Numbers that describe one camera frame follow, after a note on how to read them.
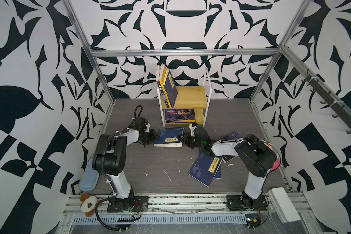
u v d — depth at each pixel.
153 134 0.87
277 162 0.81
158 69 0.79
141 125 0.80
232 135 0.99
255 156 0.49
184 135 0.88
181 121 0.99
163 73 0.77
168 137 0.94
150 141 0.87
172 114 1.01
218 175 0.82
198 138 0.75
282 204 0.71
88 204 0.71
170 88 0.86
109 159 0.48
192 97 0.93
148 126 0.94
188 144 0.83
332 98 0.60
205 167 0.85
